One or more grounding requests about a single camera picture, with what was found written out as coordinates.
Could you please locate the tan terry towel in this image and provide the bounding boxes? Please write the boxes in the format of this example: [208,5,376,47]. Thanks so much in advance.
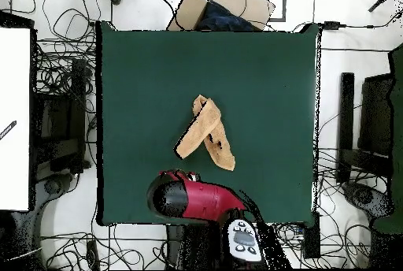
[173,94,236,172]

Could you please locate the black power strip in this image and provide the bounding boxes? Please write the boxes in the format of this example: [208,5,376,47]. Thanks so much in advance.
[86,239,100,270]

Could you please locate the dark green table cloth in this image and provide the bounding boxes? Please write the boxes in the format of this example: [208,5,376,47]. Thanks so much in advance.
[95,20,321,227]

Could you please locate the grey swivel base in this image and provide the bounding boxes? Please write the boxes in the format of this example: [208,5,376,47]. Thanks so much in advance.
[342,180,396,221]
[12,173,76,269]

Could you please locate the black box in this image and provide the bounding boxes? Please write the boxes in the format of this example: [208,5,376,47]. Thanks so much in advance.
[301,212,321,259]

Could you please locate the dark blue garment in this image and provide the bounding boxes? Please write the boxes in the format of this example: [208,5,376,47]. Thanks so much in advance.
[196,0,256,32]

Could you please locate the cardboard box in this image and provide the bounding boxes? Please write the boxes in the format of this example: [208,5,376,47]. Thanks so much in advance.
[166,0,276,32]

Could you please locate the black strip label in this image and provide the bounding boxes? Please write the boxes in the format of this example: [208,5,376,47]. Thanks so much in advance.
[0,120,17,141]

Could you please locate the white panel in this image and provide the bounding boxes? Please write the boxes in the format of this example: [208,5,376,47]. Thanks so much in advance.
[0,27,31,211]

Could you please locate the green fabric drape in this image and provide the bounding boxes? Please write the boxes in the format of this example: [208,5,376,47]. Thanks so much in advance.
[372,42,403,234]

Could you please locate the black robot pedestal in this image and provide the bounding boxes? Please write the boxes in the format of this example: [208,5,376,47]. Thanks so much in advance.
[165,224,227,270]

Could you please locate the black cable tangle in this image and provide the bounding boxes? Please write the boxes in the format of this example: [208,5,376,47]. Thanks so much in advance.
[314,147,391,269]
[32,0,102,165]
[40,231,168,270]

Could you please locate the grey square frame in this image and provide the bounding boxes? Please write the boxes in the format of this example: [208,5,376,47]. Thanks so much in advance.
[241,0,287,22]

